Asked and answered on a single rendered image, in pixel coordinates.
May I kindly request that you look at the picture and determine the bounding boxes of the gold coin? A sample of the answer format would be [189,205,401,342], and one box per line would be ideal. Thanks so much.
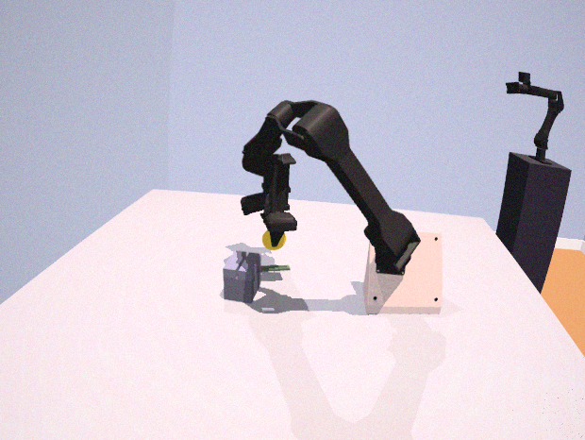
[262,230,286,250]

